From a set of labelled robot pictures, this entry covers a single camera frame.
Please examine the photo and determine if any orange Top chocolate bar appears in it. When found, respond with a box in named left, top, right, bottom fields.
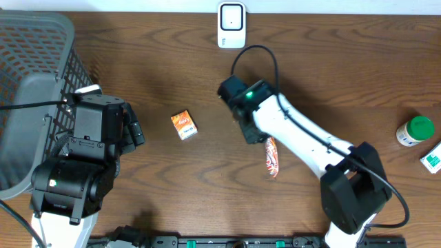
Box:
left=265, top=137, right=279, bottom=178

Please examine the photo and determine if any small orange box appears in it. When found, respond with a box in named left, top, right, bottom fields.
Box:
left=171, top=110, right=198, bottom=141

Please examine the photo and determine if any green-capped white bottle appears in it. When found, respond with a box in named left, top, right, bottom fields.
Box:
left=396, top=116, right=435, bottom=147

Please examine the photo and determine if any white medicine box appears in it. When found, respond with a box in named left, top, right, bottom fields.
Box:
left=420, top=143, right=441, bottom=174

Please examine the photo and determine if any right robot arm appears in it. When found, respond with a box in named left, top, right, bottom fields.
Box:
left=218, top=76, right=392, bottom=247

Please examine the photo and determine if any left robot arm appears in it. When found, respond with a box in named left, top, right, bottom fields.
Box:
left=30, top=93, right=145, bottom=247

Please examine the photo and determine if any white barcode scanner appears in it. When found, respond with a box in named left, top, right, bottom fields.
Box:
left=217, top=1, right=246, bottom=49

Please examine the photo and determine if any grey plastic basket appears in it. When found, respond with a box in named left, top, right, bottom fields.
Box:
left=1, top=10, right=92, bottom=200

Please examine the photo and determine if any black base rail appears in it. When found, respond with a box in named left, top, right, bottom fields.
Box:
left=88, top=225, right=407, bottom=248

